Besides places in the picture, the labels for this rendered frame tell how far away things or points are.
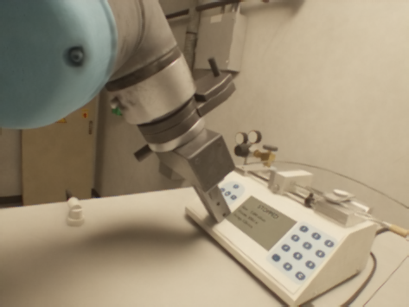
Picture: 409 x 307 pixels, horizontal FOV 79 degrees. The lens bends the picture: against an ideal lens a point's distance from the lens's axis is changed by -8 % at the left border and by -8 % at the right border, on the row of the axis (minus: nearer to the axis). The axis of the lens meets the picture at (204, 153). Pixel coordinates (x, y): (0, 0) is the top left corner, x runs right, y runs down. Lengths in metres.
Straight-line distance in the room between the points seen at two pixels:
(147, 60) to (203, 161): 0.11
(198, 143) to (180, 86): 0.06
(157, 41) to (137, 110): 0.07
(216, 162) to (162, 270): 0.15
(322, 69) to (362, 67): 0.17
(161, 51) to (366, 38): 1.01
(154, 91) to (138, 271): 0.21
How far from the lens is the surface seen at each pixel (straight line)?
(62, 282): 0.33
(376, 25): 1.21
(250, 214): 0.40
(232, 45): 1.50
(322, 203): 0.37
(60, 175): 3.54
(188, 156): 0.27
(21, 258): 0.38
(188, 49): 1.84
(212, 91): 0.31
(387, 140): 1.12
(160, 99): 0.27
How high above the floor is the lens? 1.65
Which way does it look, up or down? 13 degrees down
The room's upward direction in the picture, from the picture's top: 9 degrees clockwise
